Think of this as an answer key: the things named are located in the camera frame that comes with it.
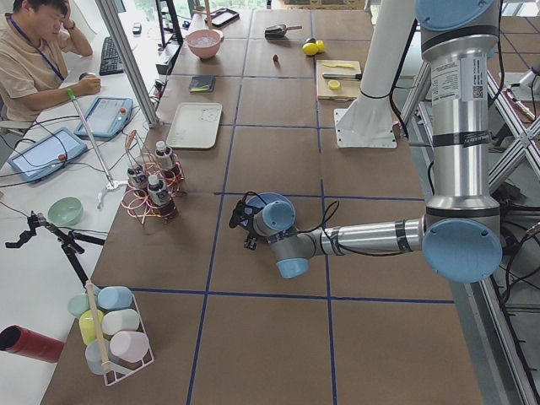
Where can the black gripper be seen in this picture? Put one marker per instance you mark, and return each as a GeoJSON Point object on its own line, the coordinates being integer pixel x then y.
{"type": "Point", "coordinates": [251, 233]}

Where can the tea bottle near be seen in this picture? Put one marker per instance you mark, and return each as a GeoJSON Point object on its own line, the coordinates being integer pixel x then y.
{"type": "Point", "coordinates": [160, 197]}

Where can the yellow plastic knife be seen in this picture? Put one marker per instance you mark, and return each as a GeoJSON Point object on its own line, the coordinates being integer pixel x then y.
{"type": "Point", "coordinates": [338, 65]}

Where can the blue round plate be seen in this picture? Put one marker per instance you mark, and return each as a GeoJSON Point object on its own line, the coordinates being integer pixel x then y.
{"type": "Point", "coordinates": [256, 203]}

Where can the yellow cup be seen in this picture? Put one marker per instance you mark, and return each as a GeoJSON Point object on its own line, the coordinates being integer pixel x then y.
{"type": "Point", "coordinates": [87, 327]}

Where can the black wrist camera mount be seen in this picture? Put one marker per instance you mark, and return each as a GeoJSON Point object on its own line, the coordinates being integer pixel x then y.
{"type": "Point", "coordinates": [239, 217]}

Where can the seated person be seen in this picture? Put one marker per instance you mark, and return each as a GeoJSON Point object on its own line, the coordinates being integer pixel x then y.
{"type": "Point", "coordinates": [34, 38]}

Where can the tea bottle far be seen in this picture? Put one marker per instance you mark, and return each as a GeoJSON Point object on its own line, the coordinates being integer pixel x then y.
{"type": "Point", "coordinates": [166, 160]}

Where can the pink bowl of ice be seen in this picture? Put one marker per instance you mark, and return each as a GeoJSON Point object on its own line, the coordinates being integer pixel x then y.
{"type": "Point", "coordinates": [205, 44]}

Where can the metal scoop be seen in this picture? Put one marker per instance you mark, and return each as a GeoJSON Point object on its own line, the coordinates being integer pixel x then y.
{"type": "Point", "coordinates": [279, 31]}

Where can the pink cup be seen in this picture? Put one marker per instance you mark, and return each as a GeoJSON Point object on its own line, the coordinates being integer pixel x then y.
{"type": "Point", "coordinates": [129, 345]}

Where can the green bowl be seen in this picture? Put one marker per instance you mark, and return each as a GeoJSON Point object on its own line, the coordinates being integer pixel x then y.
{"type": "Point", "coordinates": [66, 212]}

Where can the whole yellow lemon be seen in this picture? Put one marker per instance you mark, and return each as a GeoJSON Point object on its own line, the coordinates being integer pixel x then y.
{"type": "Point", "coordinates": [310, 49]}

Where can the tea bottle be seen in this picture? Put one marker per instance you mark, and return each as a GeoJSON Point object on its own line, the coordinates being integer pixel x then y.
{"type": "Point", "coordinates": [160, 197]}
{"type": "Point", "coordinates": [166, 160]}
{"type": "Point", "coordinates": [137, 179]}

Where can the grey blue cup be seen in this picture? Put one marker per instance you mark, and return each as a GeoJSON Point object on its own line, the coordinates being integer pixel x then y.
{"type": "Point", "coordinates": [93, 358]}

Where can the white wire cup rack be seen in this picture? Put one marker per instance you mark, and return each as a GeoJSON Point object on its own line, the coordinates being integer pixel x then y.
{"type": "Point", "coordinates": [116, 369]}

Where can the blue teach pendant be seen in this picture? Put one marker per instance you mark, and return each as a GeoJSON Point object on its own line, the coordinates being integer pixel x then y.
{"type": "Point", "coordinates": [48, 155]}
{"type": "Point", "coordinates": [107, 115]}

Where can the lemon half slice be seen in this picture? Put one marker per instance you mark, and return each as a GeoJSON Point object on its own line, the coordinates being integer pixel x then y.
{"type": "Point", "coordinates": [334, 85]}

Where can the black keyboard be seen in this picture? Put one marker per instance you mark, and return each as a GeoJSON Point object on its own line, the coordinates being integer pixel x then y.
{"type": "Point", "coordinates": [110, 61]}

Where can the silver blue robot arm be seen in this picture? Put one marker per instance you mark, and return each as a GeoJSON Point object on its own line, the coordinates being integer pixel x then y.
{"type": "Point", "coordinates": [459, 231]}

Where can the blue teach pendant far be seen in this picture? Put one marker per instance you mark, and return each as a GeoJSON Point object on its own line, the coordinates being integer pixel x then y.
{"type": "Point", "coordinates": [107, 115]}

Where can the copper wire bottle rack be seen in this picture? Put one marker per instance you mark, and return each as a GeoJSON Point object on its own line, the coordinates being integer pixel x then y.
{"type": "Point", "coordinates": [141, 208]}

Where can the wooden cutting board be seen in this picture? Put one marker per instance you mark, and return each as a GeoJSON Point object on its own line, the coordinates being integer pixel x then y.
{"type": "Point", "coordinates": [349, 88]}

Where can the red cylinder tube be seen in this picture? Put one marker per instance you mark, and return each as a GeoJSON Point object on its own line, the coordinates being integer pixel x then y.
{"type": "Point", "coordinates": [24, 342]}

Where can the tea bottle middle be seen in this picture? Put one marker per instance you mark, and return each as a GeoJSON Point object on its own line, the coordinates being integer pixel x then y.
{"type": "Point", "coordinates": [137, 179]}

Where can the light blue cup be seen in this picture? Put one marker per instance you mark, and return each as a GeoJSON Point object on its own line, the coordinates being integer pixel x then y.
{"type": "Point", "coordinates": [114, 298]}

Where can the aluminium frame post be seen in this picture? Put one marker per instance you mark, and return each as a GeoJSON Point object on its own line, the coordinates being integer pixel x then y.
{"type": "Point", "coordinates": [114, 26]}

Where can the blue teach pendant near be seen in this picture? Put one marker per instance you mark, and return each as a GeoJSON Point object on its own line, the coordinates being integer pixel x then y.
{"type": "Point", "coordinates": [48, 155]}

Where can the grey folded cloth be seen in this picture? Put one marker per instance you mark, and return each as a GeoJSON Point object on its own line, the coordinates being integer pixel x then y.
{"type": "Point", "coordinates": [202, 84]}

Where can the cream bear tray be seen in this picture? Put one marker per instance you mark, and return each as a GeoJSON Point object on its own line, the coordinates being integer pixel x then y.
{"type": "Point", "coordinates": [194, 126]}

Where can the mint green cup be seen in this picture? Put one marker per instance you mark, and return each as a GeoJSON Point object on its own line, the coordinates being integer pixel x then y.
{"type": "Point", "coordinates": [78, 304]}

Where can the white cup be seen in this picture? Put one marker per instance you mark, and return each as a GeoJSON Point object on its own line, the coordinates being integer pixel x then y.
{"type": "Point", "coordinates": [120, 320]}

